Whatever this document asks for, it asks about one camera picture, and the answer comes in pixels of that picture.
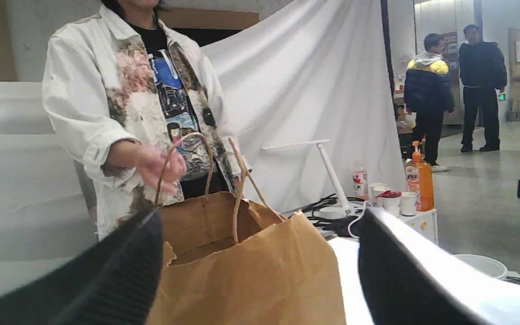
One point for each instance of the person's right hand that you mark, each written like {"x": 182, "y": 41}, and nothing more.
{"x": 159, "y": 169}

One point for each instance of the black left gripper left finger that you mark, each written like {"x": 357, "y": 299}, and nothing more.
{"x": 112, "y": 283}

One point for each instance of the white paper cup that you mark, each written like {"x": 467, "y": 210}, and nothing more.
{"x": 408, "y": 203}

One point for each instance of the white bucket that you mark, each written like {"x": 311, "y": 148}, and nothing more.
{"x": 486, "y": 265}

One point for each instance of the orange soap pump bottle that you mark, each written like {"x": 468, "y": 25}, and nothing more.
{"x": 419, "y": 179}

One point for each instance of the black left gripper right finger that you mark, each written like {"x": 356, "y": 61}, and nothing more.
{"x": 396, "y": 288}

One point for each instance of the brown paper bag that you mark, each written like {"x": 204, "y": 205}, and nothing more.
{"x": 231, "y": 261}

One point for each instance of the red white can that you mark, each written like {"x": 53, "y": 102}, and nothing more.
{"x": 360, "y": 183}

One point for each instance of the bystander in black clothes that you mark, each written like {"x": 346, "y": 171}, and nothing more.
{"x": 482, "y": 73}

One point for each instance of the white side cabinet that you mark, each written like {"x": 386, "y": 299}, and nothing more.
{"x": 425, "y": 223}

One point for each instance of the white cup with red contents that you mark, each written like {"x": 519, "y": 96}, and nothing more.
{"x": 390, "y": 201}

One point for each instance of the person in white jacket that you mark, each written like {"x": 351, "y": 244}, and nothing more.
{"x": 121, "y": 79}

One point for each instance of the bystander in yellow navy jacket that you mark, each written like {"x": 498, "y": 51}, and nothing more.
{"x": 428, "y": 94}

